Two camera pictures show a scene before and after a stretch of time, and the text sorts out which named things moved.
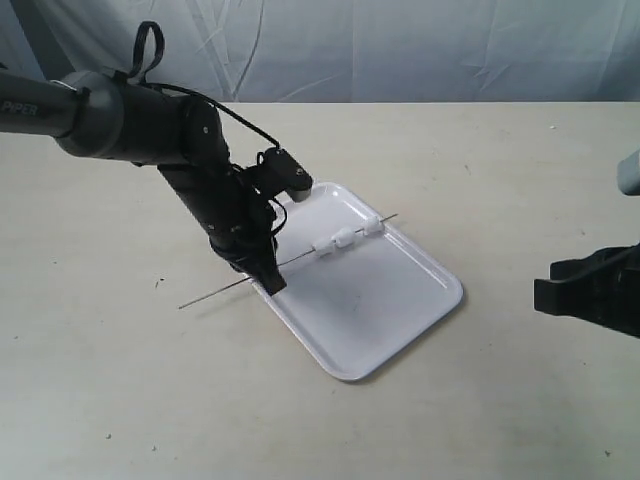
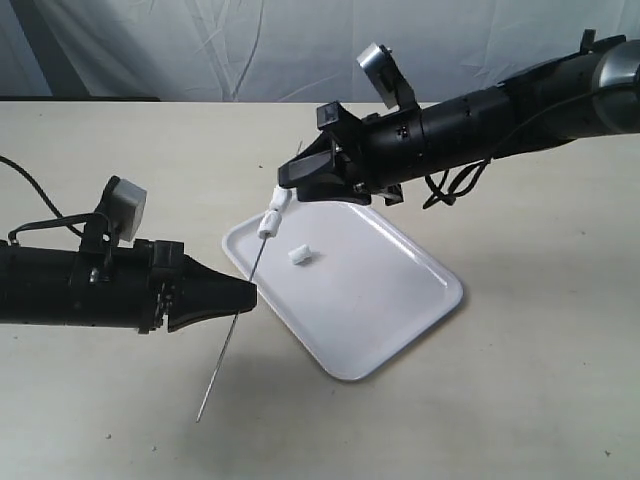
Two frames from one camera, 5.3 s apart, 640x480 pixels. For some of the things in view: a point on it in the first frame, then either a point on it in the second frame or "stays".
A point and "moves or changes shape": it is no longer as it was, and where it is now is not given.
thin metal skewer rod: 283,263 → 234,325
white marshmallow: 344,237 → 281,197
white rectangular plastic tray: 357,293 stays
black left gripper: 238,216 → 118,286
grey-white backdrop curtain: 346,51 stays
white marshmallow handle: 325,246 moves or changes shape
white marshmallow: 373,226 → 301,255
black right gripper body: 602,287 → 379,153
